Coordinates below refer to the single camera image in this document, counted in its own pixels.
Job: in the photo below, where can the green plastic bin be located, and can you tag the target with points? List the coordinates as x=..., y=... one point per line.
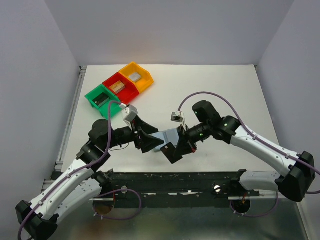
x=103, y=110

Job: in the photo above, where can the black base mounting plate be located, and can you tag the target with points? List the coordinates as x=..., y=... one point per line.
x=177, y=189

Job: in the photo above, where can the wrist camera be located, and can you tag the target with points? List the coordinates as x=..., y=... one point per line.
x=129, y=113
x=179, y=117

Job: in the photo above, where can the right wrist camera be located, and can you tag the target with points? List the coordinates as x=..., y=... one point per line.
x=179, y=117

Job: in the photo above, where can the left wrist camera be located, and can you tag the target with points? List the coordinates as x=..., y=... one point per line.
x=129, y=113

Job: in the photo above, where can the red plastic bin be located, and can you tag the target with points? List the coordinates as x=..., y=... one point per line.
x=129, y=93

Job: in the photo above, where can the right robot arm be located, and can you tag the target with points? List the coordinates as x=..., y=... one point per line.
x=293, y=173

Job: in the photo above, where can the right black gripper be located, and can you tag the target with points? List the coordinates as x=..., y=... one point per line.
x=186, y=145

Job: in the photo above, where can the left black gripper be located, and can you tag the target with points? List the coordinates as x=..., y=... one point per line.
x=147, y=142

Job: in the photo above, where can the aluminium rail frame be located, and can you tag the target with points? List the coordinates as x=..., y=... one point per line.
x=232, y=89

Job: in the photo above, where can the dark credit card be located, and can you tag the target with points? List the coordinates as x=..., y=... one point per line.
x=170, y=152

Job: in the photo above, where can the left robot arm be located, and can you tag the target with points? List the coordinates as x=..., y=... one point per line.
x=83, y=179

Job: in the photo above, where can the yellow plastic bin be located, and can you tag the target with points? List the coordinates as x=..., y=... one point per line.
x=142, y=84

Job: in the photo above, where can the green card holder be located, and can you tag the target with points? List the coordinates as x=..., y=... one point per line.
x=168, y=136

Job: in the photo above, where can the metal block in red bin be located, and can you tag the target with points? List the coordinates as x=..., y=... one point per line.
x=117, y=87

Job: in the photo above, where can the metal block in yellow bin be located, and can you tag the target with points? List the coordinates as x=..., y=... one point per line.
x=135, y=77

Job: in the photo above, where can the metal block in green bin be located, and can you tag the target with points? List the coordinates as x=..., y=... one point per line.
x=101, y=99

